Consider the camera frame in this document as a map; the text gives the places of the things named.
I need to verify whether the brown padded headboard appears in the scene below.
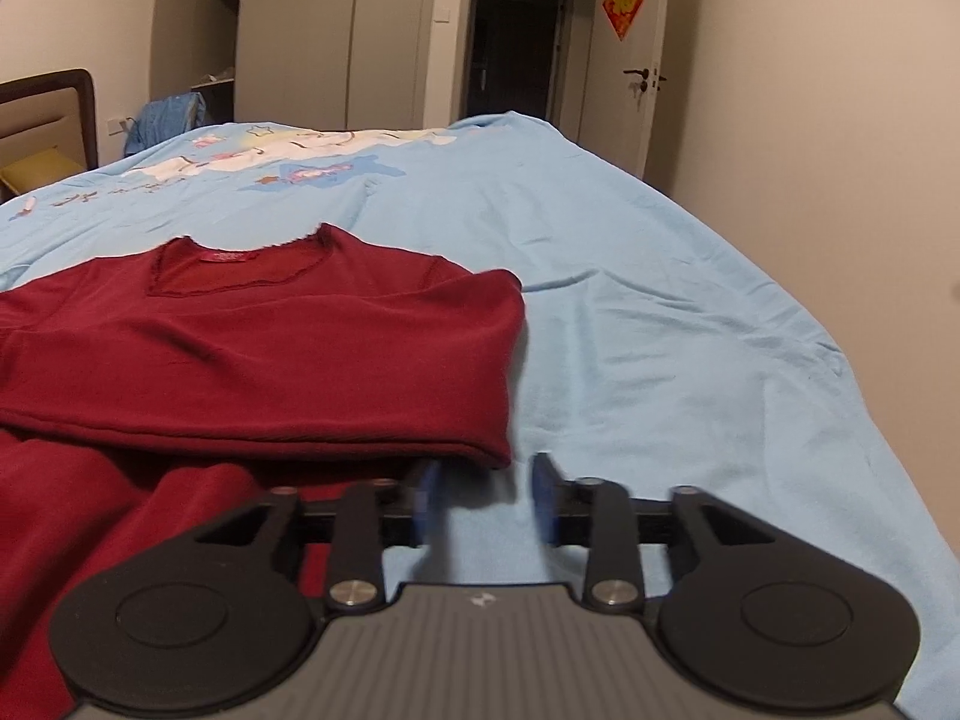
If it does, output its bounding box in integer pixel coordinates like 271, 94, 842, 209
0, 69, 98, 203

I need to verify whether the blue garment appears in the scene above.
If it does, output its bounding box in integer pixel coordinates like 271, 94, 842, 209
124, 92, 207, 157

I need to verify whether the white room door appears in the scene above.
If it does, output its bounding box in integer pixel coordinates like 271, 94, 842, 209
581, 0, 706, 192

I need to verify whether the grey built-in wardrobe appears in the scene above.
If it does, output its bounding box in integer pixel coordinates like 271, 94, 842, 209
148, 0, 432, 132

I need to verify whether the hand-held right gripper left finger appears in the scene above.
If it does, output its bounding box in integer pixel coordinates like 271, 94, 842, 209
193, 457, 443, 612

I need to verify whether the light blue printed blanket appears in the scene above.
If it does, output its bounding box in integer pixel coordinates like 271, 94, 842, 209
0, 111, 960, 720

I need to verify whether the dark red sweater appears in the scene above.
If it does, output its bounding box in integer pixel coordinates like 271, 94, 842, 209
0, 223, 526, 720

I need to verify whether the yellow pillow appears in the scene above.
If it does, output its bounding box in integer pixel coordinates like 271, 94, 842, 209
0, 148, 82, 200

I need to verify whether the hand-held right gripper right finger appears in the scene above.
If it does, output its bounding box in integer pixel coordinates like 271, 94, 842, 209
531, 452, 781, 612

